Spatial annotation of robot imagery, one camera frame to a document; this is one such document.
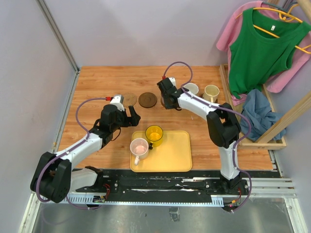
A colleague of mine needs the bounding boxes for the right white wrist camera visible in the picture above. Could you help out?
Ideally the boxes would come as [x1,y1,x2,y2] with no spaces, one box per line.
[169,77,176,86]

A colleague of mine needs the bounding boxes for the yellow plastic tray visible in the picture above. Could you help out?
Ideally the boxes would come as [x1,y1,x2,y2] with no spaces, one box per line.
[130,131,192,172]

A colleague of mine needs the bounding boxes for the pink ceramic mug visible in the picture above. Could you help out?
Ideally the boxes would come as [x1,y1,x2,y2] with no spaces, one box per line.
[130,138,149,166]

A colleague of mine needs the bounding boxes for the green tank top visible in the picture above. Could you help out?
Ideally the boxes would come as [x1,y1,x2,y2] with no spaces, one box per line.
[228,7,311,99]

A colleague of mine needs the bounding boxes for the dark brown coaster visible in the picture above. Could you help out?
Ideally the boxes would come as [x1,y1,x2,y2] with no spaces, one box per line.
[160,97,165,107]
[138,92,157,108]

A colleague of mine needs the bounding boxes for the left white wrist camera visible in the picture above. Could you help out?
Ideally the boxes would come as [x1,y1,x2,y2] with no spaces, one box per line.
[110,95,125,111]

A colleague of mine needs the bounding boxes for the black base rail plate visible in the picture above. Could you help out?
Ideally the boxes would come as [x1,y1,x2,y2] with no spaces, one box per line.
[63,169,261,207]

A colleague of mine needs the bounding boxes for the pink t-shirt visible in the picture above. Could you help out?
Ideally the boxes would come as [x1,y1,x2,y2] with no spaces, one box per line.
[216,0,311,106]

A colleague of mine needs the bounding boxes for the woven coaster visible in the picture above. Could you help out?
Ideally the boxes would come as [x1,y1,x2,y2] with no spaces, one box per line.
[122,93,137,107]

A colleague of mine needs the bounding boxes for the yellow clothes hanger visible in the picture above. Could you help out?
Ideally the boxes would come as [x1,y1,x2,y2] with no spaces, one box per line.
[237,7,311,54]

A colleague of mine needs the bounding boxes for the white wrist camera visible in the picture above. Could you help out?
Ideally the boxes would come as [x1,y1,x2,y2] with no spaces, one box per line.
[110,95,125,111]
[169,77,176,86]

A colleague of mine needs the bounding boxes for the white mug yellow handle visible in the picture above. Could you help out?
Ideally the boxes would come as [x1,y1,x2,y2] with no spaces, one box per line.
[183,83,199,95]

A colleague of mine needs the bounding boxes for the purple cable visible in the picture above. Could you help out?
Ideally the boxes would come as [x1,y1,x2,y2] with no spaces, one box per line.
[35,96,111,210]
[162,61,253,214]

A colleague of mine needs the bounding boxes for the cream ceramic mug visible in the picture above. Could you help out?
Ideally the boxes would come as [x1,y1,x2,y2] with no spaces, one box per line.
[203,84,220,103]

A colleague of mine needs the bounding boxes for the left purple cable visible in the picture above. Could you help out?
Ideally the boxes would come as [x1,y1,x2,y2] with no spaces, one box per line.
[35,96,111,210]

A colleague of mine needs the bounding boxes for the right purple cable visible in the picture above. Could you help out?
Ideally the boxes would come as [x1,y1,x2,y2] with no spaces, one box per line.
[162,61,253,214]

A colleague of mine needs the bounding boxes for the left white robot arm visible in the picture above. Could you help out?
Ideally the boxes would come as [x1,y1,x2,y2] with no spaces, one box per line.
[30,104,141,203]

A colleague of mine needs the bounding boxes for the blue crumpled cloth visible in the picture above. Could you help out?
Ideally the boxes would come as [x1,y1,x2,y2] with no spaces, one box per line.
[240,89,283,142]

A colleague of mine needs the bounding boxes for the dark brown coaster back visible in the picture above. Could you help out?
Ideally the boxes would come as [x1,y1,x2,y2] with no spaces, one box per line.
[138,92,157,108]

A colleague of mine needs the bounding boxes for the aluminium corner profile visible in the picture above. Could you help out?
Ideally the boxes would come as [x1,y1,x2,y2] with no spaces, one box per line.
[35,0,80,73]

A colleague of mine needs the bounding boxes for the yellow glass mug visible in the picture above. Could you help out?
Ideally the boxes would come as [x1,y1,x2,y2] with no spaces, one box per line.
[145,125,164,150]

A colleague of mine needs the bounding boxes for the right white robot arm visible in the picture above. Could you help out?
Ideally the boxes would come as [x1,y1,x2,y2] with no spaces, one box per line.
[157,78,250,195]

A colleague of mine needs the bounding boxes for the wooden rack frame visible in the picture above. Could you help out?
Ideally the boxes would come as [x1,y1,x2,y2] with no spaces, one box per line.
[216,1,311,150]

